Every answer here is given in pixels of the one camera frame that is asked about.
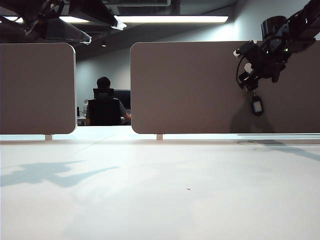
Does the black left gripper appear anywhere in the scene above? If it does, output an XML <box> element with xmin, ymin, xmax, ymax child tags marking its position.
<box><xmin>14</xmin><ymin>0</ymin><xmax>128</xmax><ymax>46</ymax></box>

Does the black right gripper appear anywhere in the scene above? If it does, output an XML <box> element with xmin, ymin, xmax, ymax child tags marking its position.
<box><xmin>237</xmin><ymin>41</ymin><xmax>288</xmax><ymax>93</ymax></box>

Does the seated person in grey shirt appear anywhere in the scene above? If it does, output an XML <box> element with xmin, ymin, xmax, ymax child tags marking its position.
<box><xmin>85</xmin><ymin>76</ymin><xmax>132</xmax><ymax>126</ymax></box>

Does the black computer monitor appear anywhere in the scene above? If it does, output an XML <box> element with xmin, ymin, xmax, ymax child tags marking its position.
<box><xmin>113</xmin><ymin>89</ymin><xmax>132</xmax><ymax>110</ymax></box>

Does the long ceiling light strip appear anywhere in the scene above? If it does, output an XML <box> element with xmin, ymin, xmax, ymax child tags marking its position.
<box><xmin>0</xmin><ymin>15</ymin><xmax>230</xmax><ymax>24</ymax></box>

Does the bunch of keys with fob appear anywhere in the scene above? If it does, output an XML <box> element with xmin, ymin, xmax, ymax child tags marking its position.
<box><xmin>246</xmin><ymin>88</ymin><xmax>265</xmax><ymax>117</ymax></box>

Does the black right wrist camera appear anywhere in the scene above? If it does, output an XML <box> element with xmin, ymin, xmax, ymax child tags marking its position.
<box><xmin>233</xmin><ymin>39</ymin><xmax>261</xmax><ymax>60</ymax></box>

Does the black office chair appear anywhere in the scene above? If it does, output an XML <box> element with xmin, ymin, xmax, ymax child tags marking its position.
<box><xmin>87</xmin><ymin>87</ymin><xmax>122</xmax><ymax>127</ymax></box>

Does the brown plain partition panel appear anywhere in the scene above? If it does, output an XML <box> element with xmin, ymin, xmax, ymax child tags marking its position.
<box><xmin>0</xmin><ymin>42</ymin><xmax>77</xmax><ymax>136</ymax></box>

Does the brown partition panel with hook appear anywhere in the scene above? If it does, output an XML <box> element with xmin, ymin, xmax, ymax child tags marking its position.
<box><xmin>129</xmin><ymin>40</ymin><xmax>320</xmax><ymax>135</ymax></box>

